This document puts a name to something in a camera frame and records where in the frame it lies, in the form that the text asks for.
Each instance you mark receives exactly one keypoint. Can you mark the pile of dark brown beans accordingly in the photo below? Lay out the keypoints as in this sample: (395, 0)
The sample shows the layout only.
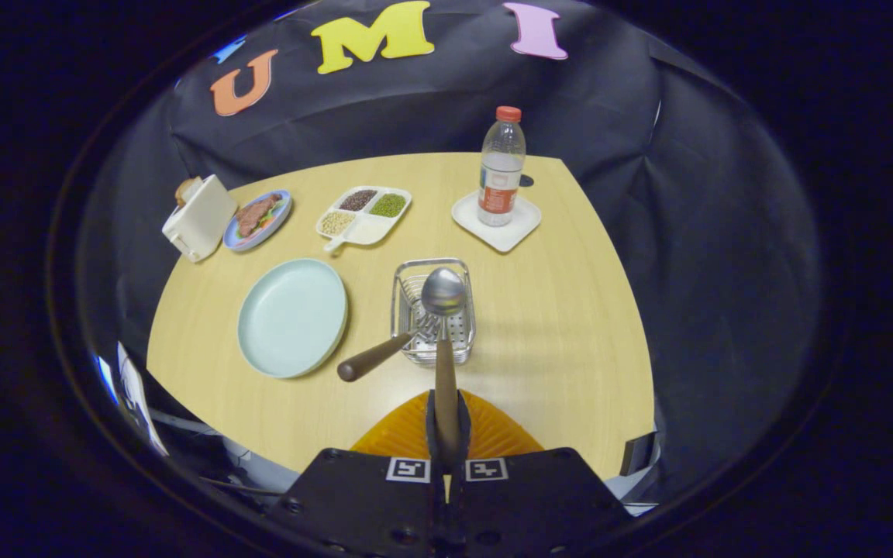
(357, 200)

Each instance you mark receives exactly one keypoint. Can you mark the brown steak with vegetables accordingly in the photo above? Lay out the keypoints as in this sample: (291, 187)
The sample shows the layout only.
(256, 215)

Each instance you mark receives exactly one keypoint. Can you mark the blue oval plate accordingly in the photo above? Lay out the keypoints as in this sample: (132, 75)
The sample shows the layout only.
(249, 244)

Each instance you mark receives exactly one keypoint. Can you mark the white square coaster dish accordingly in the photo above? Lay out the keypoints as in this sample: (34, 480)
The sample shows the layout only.
(502, 236)

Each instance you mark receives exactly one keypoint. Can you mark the white divided snack tray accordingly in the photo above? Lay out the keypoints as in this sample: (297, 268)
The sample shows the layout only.
(369, 231)

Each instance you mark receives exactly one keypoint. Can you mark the toasted bread slice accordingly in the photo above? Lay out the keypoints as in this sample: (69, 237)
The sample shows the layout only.
(185, 190)

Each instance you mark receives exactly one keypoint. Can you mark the pile of yellow soybeans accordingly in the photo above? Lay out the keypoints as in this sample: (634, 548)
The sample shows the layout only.
(336, 223)

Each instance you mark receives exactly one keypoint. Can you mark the clear water bottle red cap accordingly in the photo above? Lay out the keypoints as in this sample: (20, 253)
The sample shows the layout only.
(501, 170)

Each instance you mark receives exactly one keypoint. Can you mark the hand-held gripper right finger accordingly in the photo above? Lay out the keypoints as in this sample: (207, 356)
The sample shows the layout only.
(532, 504)

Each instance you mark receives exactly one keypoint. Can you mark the pale green round plate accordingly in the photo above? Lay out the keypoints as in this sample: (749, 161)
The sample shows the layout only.
(291, 318)

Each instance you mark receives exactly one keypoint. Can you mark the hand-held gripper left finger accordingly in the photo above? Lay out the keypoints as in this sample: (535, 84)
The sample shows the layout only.
(361, 504)

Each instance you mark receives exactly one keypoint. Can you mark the pile of green beans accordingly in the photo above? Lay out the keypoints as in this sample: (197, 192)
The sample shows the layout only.
(388, 204)

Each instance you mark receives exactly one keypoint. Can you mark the white toaster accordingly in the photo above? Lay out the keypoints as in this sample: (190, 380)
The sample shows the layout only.
(202, 221)

